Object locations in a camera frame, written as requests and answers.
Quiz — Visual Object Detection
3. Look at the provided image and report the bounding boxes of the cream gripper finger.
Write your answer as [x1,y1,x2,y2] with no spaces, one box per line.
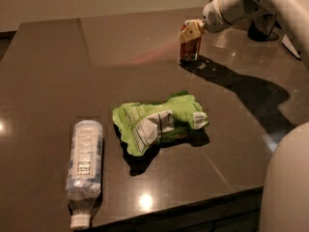
[178,20,202,44]

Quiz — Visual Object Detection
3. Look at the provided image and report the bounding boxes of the red coke can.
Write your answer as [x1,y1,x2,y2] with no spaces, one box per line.
[180,38,202,62]

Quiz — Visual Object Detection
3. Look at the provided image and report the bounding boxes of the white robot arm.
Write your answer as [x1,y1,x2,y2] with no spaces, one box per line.
[179,0,309,232]

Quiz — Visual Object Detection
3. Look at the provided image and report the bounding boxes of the black mesh cup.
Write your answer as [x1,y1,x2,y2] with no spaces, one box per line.
[247,14,279,42]

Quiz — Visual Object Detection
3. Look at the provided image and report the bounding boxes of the white napkin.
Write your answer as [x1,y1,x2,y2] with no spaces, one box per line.
[282,35,300,60]

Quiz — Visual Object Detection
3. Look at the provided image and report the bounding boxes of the green chip bag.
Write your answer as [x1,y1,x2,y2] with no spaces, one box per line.
[112,91,209,157]

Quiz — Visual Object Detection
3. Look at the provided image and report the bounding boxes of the clear plastic water bottle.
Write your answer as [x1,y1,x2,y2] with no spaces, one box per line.
[66,120,103,230]

